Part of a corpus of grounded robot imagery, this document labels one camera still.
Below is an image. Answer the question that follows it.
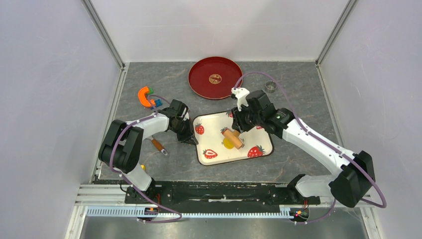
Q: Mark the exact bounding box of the red round plate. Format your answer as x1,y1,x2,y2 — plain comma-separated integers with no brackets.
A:
188,56,243,100

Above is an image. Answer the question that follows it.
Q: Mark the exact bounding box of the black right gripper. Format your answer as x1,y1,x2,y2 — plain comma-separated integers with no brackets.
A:
231,102,263,133

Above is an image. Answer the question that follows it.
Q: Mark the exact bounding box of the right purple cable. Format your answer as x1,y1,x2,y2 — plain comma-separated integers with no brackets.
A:
231,71,387,225

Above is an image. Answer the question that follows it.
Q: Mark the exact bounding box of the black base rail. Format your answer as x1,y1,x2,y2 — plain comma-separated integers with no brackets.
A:
124,181,320,214

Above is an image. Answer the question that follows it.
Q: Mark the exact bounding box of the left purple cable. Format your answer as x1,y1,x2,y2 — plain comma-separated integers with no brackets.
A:
108,96,190,224

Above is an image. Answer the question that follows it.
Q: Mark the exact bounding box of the metal scraper wooden handle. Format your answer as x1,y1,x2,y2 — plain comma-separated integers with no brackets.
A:
151,138,168,155

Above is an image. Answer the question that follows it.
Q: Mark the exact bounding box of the yellow dough ball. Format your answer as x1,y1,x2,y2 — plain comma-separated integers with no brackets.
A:
222,138,234,149

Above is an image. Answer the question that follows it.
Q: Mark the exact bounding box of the white strawberry tray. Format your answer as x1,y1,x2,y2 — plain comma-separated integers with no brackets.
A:
193,112,274,166

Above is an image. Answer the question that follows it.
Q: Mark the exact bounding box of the blue toy block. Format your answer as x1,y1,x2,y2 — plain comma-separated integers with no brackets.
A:
146,87,163,109

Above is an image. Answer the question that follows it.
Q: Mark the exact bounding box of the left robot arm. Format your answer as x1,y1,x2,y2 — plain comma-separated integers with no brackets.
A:
98,100,198,203

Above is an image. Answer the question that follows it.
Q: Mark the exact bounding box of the purple cable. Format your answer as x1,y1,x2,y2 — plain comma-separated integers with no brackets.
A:
231,71,387,225
108,96,190,224

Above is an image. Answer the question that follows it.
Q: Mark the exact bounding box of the orange curved toy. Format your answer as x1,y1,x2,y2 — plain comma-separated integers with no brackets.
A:
137,86,153,108

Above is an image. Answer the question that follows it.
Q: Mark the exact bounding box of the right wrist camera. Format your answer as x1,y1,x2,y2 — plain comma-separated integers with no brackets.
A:
231,87,250,112

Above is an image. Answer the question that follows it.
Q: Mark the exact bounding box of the wooden dough roller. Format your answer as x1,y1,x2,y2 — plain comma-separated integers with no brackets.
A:
222,128,244,149

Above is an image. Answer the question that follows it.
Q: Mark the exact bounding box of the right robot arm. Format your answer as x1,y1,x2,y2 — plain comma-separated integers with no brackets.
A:
231,88,375,208

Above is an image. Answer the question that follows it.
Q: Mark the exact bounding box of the small metal ring cutter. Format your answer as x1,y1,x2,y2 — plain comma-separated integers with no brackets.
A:
264,81,277,94

